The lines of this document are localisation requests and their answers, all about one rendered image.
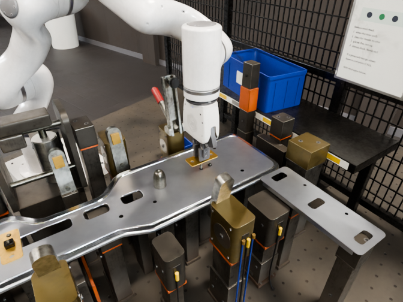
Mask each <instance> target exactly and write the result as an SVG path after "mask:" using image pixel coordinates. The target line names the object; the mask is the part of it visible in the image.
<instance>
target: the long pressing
mask: <svg viewBox="0 0 403 302"><path fill-rule="evenodd" d="M216 142H217V147H214V148H216V149H213V148H210V150H211V151H213V152H214V153H215V154H217V155H218V157H217V158H215V159H212V160H210V161H207V162H204V163H202V165H203V169H202V170H199V168H200V165H197V166H195V167H192V166H190V164H189V163H187V162H186V159H187V158H190V157H192V156H193V147H190V148H188V149H185V150H182V151H180V152H176V153H174V154H171V155H169V156H165V157H163V158H160V159H157V160H154V161H152V162H148V163H147V164H143V165H141V166H138V167H135V168H132V169H130V170H127V171H124V172H121V173H119V174H118V175H116V176H115V177H114V178H113V179H112V181H111V182H110V184H109V185H108V187H107V188H106V190H105V191H104V192H103V193H102V194H101V195H100V196H99V197H97V198H95V199H93V200H90V201H87V202H85V203H82V204H79V205H77V206H74V207H72V208H69V209H66V210H64V211H61V212H59V213H56V214H54V215H51V216H48V217H46V218H40V219H35V218H28V217H24V216H9V217H6V218H3V219H0V235H1V234H3V233H6V232H9V231H11V230H14V229H18V230H19V234H20V239H21V238H23V237H26V236H27V235H30V234H33V233H35V232H37V231H40V230H42V229H45V228H48V227H50V226H52V225H55V224H58V223H60V222H63V221H65V220H70V221H71V223H72V226H71V227H70V228H68V229H65V230H63V231H61V232H58V233H56V234H54V235H51V236H49V237H46V238H44V239H42V240H39V241H36V242H35V243H32V244H29V245H27V246H25V247H22V250H23V256H22V257H21V258H19V259H17V260H15V261H12V262H9V263H8V264H5V265H2V264H1V258H0V294H2V293H4V292H6V291H8V290H10V289H13V288H15V287H17V286H19V285H21V284H23V283H25V282H27V281H29V280H31V276H32V274H33V273H34V272H35V271H34V270H33V269H32V267H31V262H30V259H29V253H30V251H31V250H32V249H34V248H36V247H38V246H41V245H44V244H50V245H52V246H53V248H54V250H55V252H56V254H57V256H58V258H59V260H62V259H64V260H66V261H67V263H68V262H70V261H72V260H74V259H77V258H79V257H81V256H83V255H86V254H87V253H89V252H92V251H93V250H96V249H98V248H100V247H102V246H105V245H107V244H109V243H111V242H113V241H115V240H117V239H120V238H122V237H128V236H133V235H141V234H149V233H152V232H155V231H158V230H160V229H162V228H164V227H166V226H168V225H170V224H172V223H174V222H177V221H179V220H181V219H183V218H185V217H187V216H189V215H191V214H193V213H195V212H197V211H199V210H201V209H203V208H205V207H207V206H209V203H210V198H211V195H212V190H213V185H214V181H215V178H216V177H217V176H219V175H220V174H221V173H224V172H228V173H229V175H231V176H232V178H233V179H234V184H233V188H232V190H231V195H232V194H235V193H237V192H239V191H241V190H243V189H245V188H247V187H249V186H251V185H253V184H255V183H257V182H259V181H261V178H262V177H263V176H265V175H267V174H269V173H271V172H273V171H275V170H278V169H279V165H278V163H277V162H276V161H275V160H273V159H272V158H270V157H269V156H267V155H266V154H264V153H263V152H262V151H260V150H258V149H257V148H256V147H254V146H253V145H251V144H249V143H248V142H247V141H245V140H244V139H243V138H240V137H239V136H237V135H236V134H227V135H223V136H221V137H218V139H216ZM209 163H211V164H212V166H208V164H209ZM157 169H160V170H163V171H164V173H165V175H166V184H167V186H166V187H165V188H164V189H155V188H154V181H153V174H154V171H155V170H157ZM241 170H244V171H241ZM135 192H140V193H141V194H142V195H143V197H142V198H140V199H138V200H135V201H133V202H131V203H128V204H124V203H123V202H122V200H121V199H122V197H125V196H127V195H129V194H132V193H135ZM154 201H157V202H156V203H153V202H154ZM103 205H107V206H108V208H109V211H108V212H107V213H104V214H102V215H99V216H97V217H95V218H92V219H88V220H87V219H85V216H84V214H85V213H86V212H88V211H90V210H92V209H95V208H97V207H100V206H103ZM120 215H123V217H122V218H120V217H119V216H120Z"/></svg>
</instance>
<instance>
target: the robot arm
mask: <svg viewBox="0 0 403 302"><path fill-rule="evenodd" d="M99 1H100V2H101V3H102V4H104V5H105V6H106V7H107V8H108V9H110V10H111V11H112V12H114V13H115V14H116V15H117V16H119V17H120V18H121V19H122V20H123V21H125V22H126V23H127V24H129V25H130V26H131V27H132V28H134V29H135V30H137V31H139V32H140V33H143V34H149V35H163V36H167V37H172V38H175V39H177V40H180V41H182V66H183V84H184V97H185V99H184V113H183V125H184V130H186V132H187V133H189V134H190V135H191V136H192V142H193V143H194V144H193V155H194V157H197V155H198V154H199V161H200V162H201V161H204V160H206V159H209V158H210V148H214V147H217V142H216V139H218V136H219V112H218V103H217V99H218V97H219V87H220V72H221V66H222V65H223V64H224V63H225V62H227V61H228V59H229V58H230V56H231V54H232V52H233V46H232V43H231V41H230V39H229V37H228V36H227V35H226V34H225V33H224V32H223V31H222V26H221V25H220V24H219V23H216V22H212V21H210V20H209V19H208V18H207V17H205V16H204V15H202V13H200V12H198V11H197V10H195V9H193V8H191V7H189V6H187V5H185V4H182V3H180V2H177V1H174V0H99ZM88 2H89V0H0V13H1V14H2V16H3V17H4V18H5V20H6V21H7V22H8V23H9V24H10V25H11V26H12V27H13V30H12V34H11V38H10V43H9V45H8V48H7V49H6V51H5V52H4V53H3V54H2V55H1V57H0V110H5V109H9V108H13V107H15V106H17V105H19V106H18V107H17V109H16V111H15V112H14V113H13V114H16V113H21V112H24V111H29V110H34V109H37V108H42V107H45V108H46V109H47V108H48V105H49V102H50V99H51V97H52V93H53V88H54V82H53V77H52V74H51V72H50V71H49V69H48V68H47V67H46V66H45V65H43V62H44V61H45V59H46V57H47V55H48V53H49V50H50V47H51V44H52V37H51V34H50V32H49V30H48V29H47V28H46V27H45V26H44V24H45V23H46V22H48V21H50V20H53V19H57V18H60V17H65V16H69V15H72V14H75V13H77V12H79V11H80V10H82V9H83V8H84V7H85V6H86V4H87V3H88ZM24 137H25V141H26V144H27V147H26V148H23V149H21V151H22V153H23V156H24V158H25V160H23V162H22V163H21V164H20V166H19V173H20V175H21V176H22V177H23V178H27V177H30V176H34V175H36V174H40V173H42V172H43V171H42V169H41V167H40V163H39V161H38V159H37V156H36V154H35V151H34V149H33V148H32V143H31V141H30V138H29V135H28V134H25V135H24Z"/></svg>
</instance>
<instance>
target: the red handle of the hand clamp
mask: <svg viewBox="0 0 403 302"><path fill-rule="evenodd" d="M151 92H152V94H153V95H154V97H155V99H156V101H157V103H158V104H159V105H160V107H161V109H162V111H163V113H164V115H165V117H166V110H165V105H164V99H163V97H162V95H161V94H160V92H159V90H158V88H157V87H153V88H152V89H151ZM172 122H173V130H174V131H177V130H178V129H179V127H178V126H177V124H176V122H175V121H174V120H173V121H172Z"/></svg>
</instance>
